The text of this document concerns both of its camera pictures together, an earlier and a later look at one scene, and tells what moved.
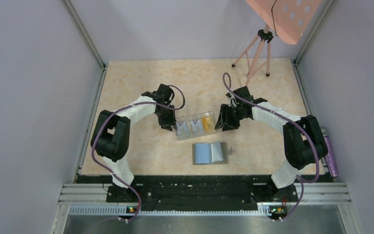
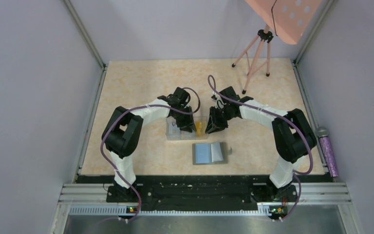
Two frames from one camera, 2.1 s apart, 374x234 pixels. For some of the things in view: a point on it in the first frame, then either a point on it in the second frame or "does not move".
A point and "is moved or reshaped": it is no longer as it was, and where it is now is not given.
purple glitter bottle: [330, 158] does not move
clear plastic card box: [192, 126] is moved or reshaped
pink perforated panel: [289, 18] does not move
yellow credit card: [208, 124] is moved or reshaped
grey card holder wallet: [215, 153] does not move
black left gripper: [165, 124] -> [187, 125]
